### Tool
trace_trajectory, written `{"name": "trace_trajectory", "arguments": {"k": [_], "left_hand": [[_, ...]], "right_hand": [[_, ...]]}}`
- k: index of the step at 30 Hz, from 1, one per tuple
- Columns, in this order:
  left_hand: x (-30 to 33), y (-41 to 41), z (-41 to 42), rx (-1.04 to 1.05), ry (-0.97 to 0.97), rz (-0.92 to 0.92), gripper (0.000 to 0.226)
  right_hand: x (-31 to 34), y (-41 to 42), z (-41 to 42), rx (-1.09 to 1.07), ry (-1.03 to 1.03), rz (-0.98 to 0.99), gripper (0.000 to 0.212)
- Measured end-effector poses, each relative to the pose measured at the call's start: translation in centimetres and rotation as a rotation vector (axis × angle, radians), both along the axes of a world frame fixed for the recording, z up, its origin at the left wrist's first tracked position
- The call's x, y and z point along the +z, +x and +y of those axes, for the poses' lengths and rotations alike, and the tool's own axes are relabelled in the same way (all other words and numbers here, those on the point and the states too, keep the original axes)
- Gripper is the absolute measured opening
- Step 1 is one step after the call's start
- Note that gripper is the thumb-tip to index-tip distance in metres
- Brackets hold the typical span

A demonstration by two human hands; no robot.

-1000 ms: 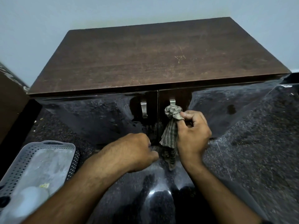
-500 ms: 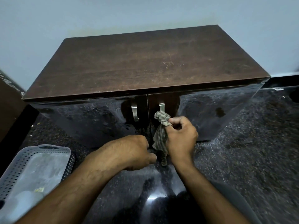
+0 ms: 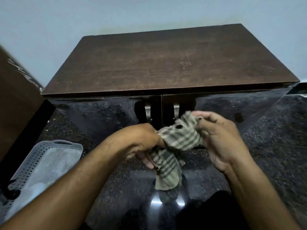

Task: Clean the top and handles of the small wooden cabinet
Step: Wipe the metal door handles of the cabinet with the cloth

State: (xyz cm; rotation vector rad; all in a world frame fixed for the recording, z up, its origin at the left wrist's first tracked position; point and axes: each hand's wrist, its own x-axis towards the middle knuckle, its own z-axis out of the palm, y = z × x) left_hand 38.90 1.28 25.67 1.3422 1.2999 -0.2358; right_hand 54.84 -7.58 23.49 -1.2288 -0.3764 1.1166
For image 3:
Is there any person's right hand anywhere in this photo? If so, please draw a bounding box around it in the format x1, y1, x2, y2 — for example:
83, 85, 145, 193
191, 110, 249, 175

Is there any person's left hand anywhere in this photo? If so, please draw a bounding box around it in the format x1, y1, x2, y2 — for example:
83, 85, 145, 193
121, 123, 166, 170

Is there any grey cleaning cloth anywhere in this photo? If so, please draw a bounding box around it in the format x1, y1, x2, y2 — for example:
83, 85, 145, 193
150, 110, 207, 191

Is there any brown wooden cabinet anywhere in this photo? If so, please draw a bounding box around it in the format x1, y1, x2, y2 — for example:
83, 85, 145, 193
41, 23, 301, 151

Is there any white spray bottle black nozzle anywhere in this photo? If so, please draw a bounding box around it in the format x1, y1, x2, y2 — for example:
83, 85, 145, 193
4, 179, 48, 209

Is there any person's right forearm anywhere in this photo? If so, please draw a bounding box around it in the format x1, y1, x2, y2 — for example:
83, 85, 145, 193
224, 153, 303, 230

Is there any person's left forearm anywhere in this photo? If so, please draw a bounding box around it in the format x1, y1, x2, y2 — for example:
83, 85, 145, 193
0, 126, 135, 230

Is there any white perforated plastic basket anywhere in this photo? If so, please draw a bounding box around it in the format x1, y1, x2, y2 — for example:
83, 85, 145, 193
0, 140, 84, 224

